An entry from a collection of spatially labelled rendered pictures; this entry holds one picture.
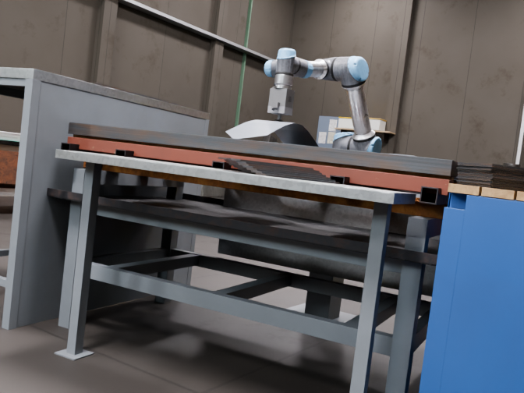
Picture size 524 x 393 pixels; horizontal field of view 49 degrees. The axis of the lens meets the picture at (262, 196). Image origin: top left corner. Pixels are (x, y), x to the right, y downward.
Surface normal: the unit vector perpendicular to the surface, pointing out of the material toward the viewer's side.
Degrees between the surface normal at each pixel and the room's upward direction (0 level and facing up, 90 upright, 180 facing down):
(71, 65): 90
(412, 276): 90
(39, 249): 90
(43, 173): 90
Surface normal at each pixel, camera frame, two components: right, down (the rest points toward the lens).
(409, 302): -0.45, 0.00
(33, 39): 0.83, 0.13
